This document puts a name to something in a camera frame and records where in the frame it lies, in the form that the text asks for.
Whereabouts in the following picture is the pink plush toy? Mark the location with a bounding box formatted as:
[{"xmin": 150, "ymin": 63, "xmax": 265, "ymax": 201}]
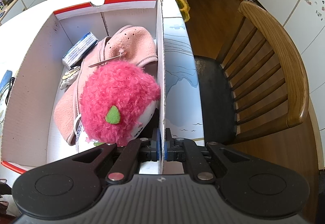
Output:
[{"xmin": 79, "ymin": 61, "xmax": 160, "ymax": 146}]

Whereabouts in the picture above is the pink fleece hat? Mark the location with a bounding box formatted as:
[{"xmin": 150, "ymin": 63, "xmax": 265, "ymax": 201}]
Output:
[{"xmin": 53, "ymin": 25, "xmax": 160, "ymax": 146}]

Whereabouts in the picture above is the red white cardboard box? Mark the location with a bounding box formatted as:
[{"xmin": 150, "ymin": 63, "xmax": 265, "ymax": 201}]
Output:
[{"xmin": 1, "ymin": 0, "xmax": 166, "ymax": 174}]

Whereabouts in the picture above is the blue tissue pack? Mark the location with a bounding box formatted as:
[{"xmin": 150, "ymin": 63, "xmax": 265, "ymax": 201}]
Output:
[{"xmin": 62, "ymin": 32, "xmax": 98, "ymax": 69}]

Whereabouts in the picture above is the wooden chair at right side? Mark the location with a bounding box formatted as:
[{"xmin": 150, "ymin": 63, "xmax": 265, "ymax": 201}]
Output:
[{"xmin": 194, "ymin": 1, "xmax": 309, "ymax": 145}]

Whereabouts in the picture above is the yellow plastic bag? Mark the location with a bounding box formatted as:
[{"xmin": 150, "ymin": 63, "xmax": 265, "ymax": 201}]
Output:
[{"xmin": 175, "ymin": 0, "xmax": 190, "ymax": 23}]

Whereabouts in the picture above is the white wooden sideboard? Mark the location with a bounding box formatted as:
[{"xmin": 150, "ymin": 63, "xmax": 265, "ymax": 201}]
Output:
[{"xmin": 1, "ymin": 0, "xmax": 45, "ymax": 25}]

